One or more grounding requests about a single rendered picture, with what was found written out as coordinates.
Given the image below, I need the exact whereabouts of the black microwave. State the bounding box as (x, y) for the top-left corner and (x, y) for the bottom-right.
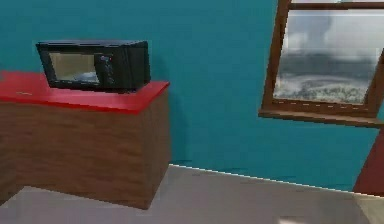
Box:
(35, 39), (152, 94)

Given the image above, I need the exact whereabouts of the red-topped wooden counter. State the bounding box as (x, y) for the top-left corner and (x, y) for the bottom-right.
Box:
(0, 70), (173, 211)

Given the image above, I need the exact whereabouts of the brown-framed window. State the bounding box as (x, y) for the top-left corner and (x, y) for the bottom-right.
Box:
(258, 0), (384, 129)

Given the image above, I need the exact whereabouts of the dark red door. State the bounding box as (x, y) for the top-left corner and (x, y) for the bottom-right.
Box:
(353, 128), (384, 198)

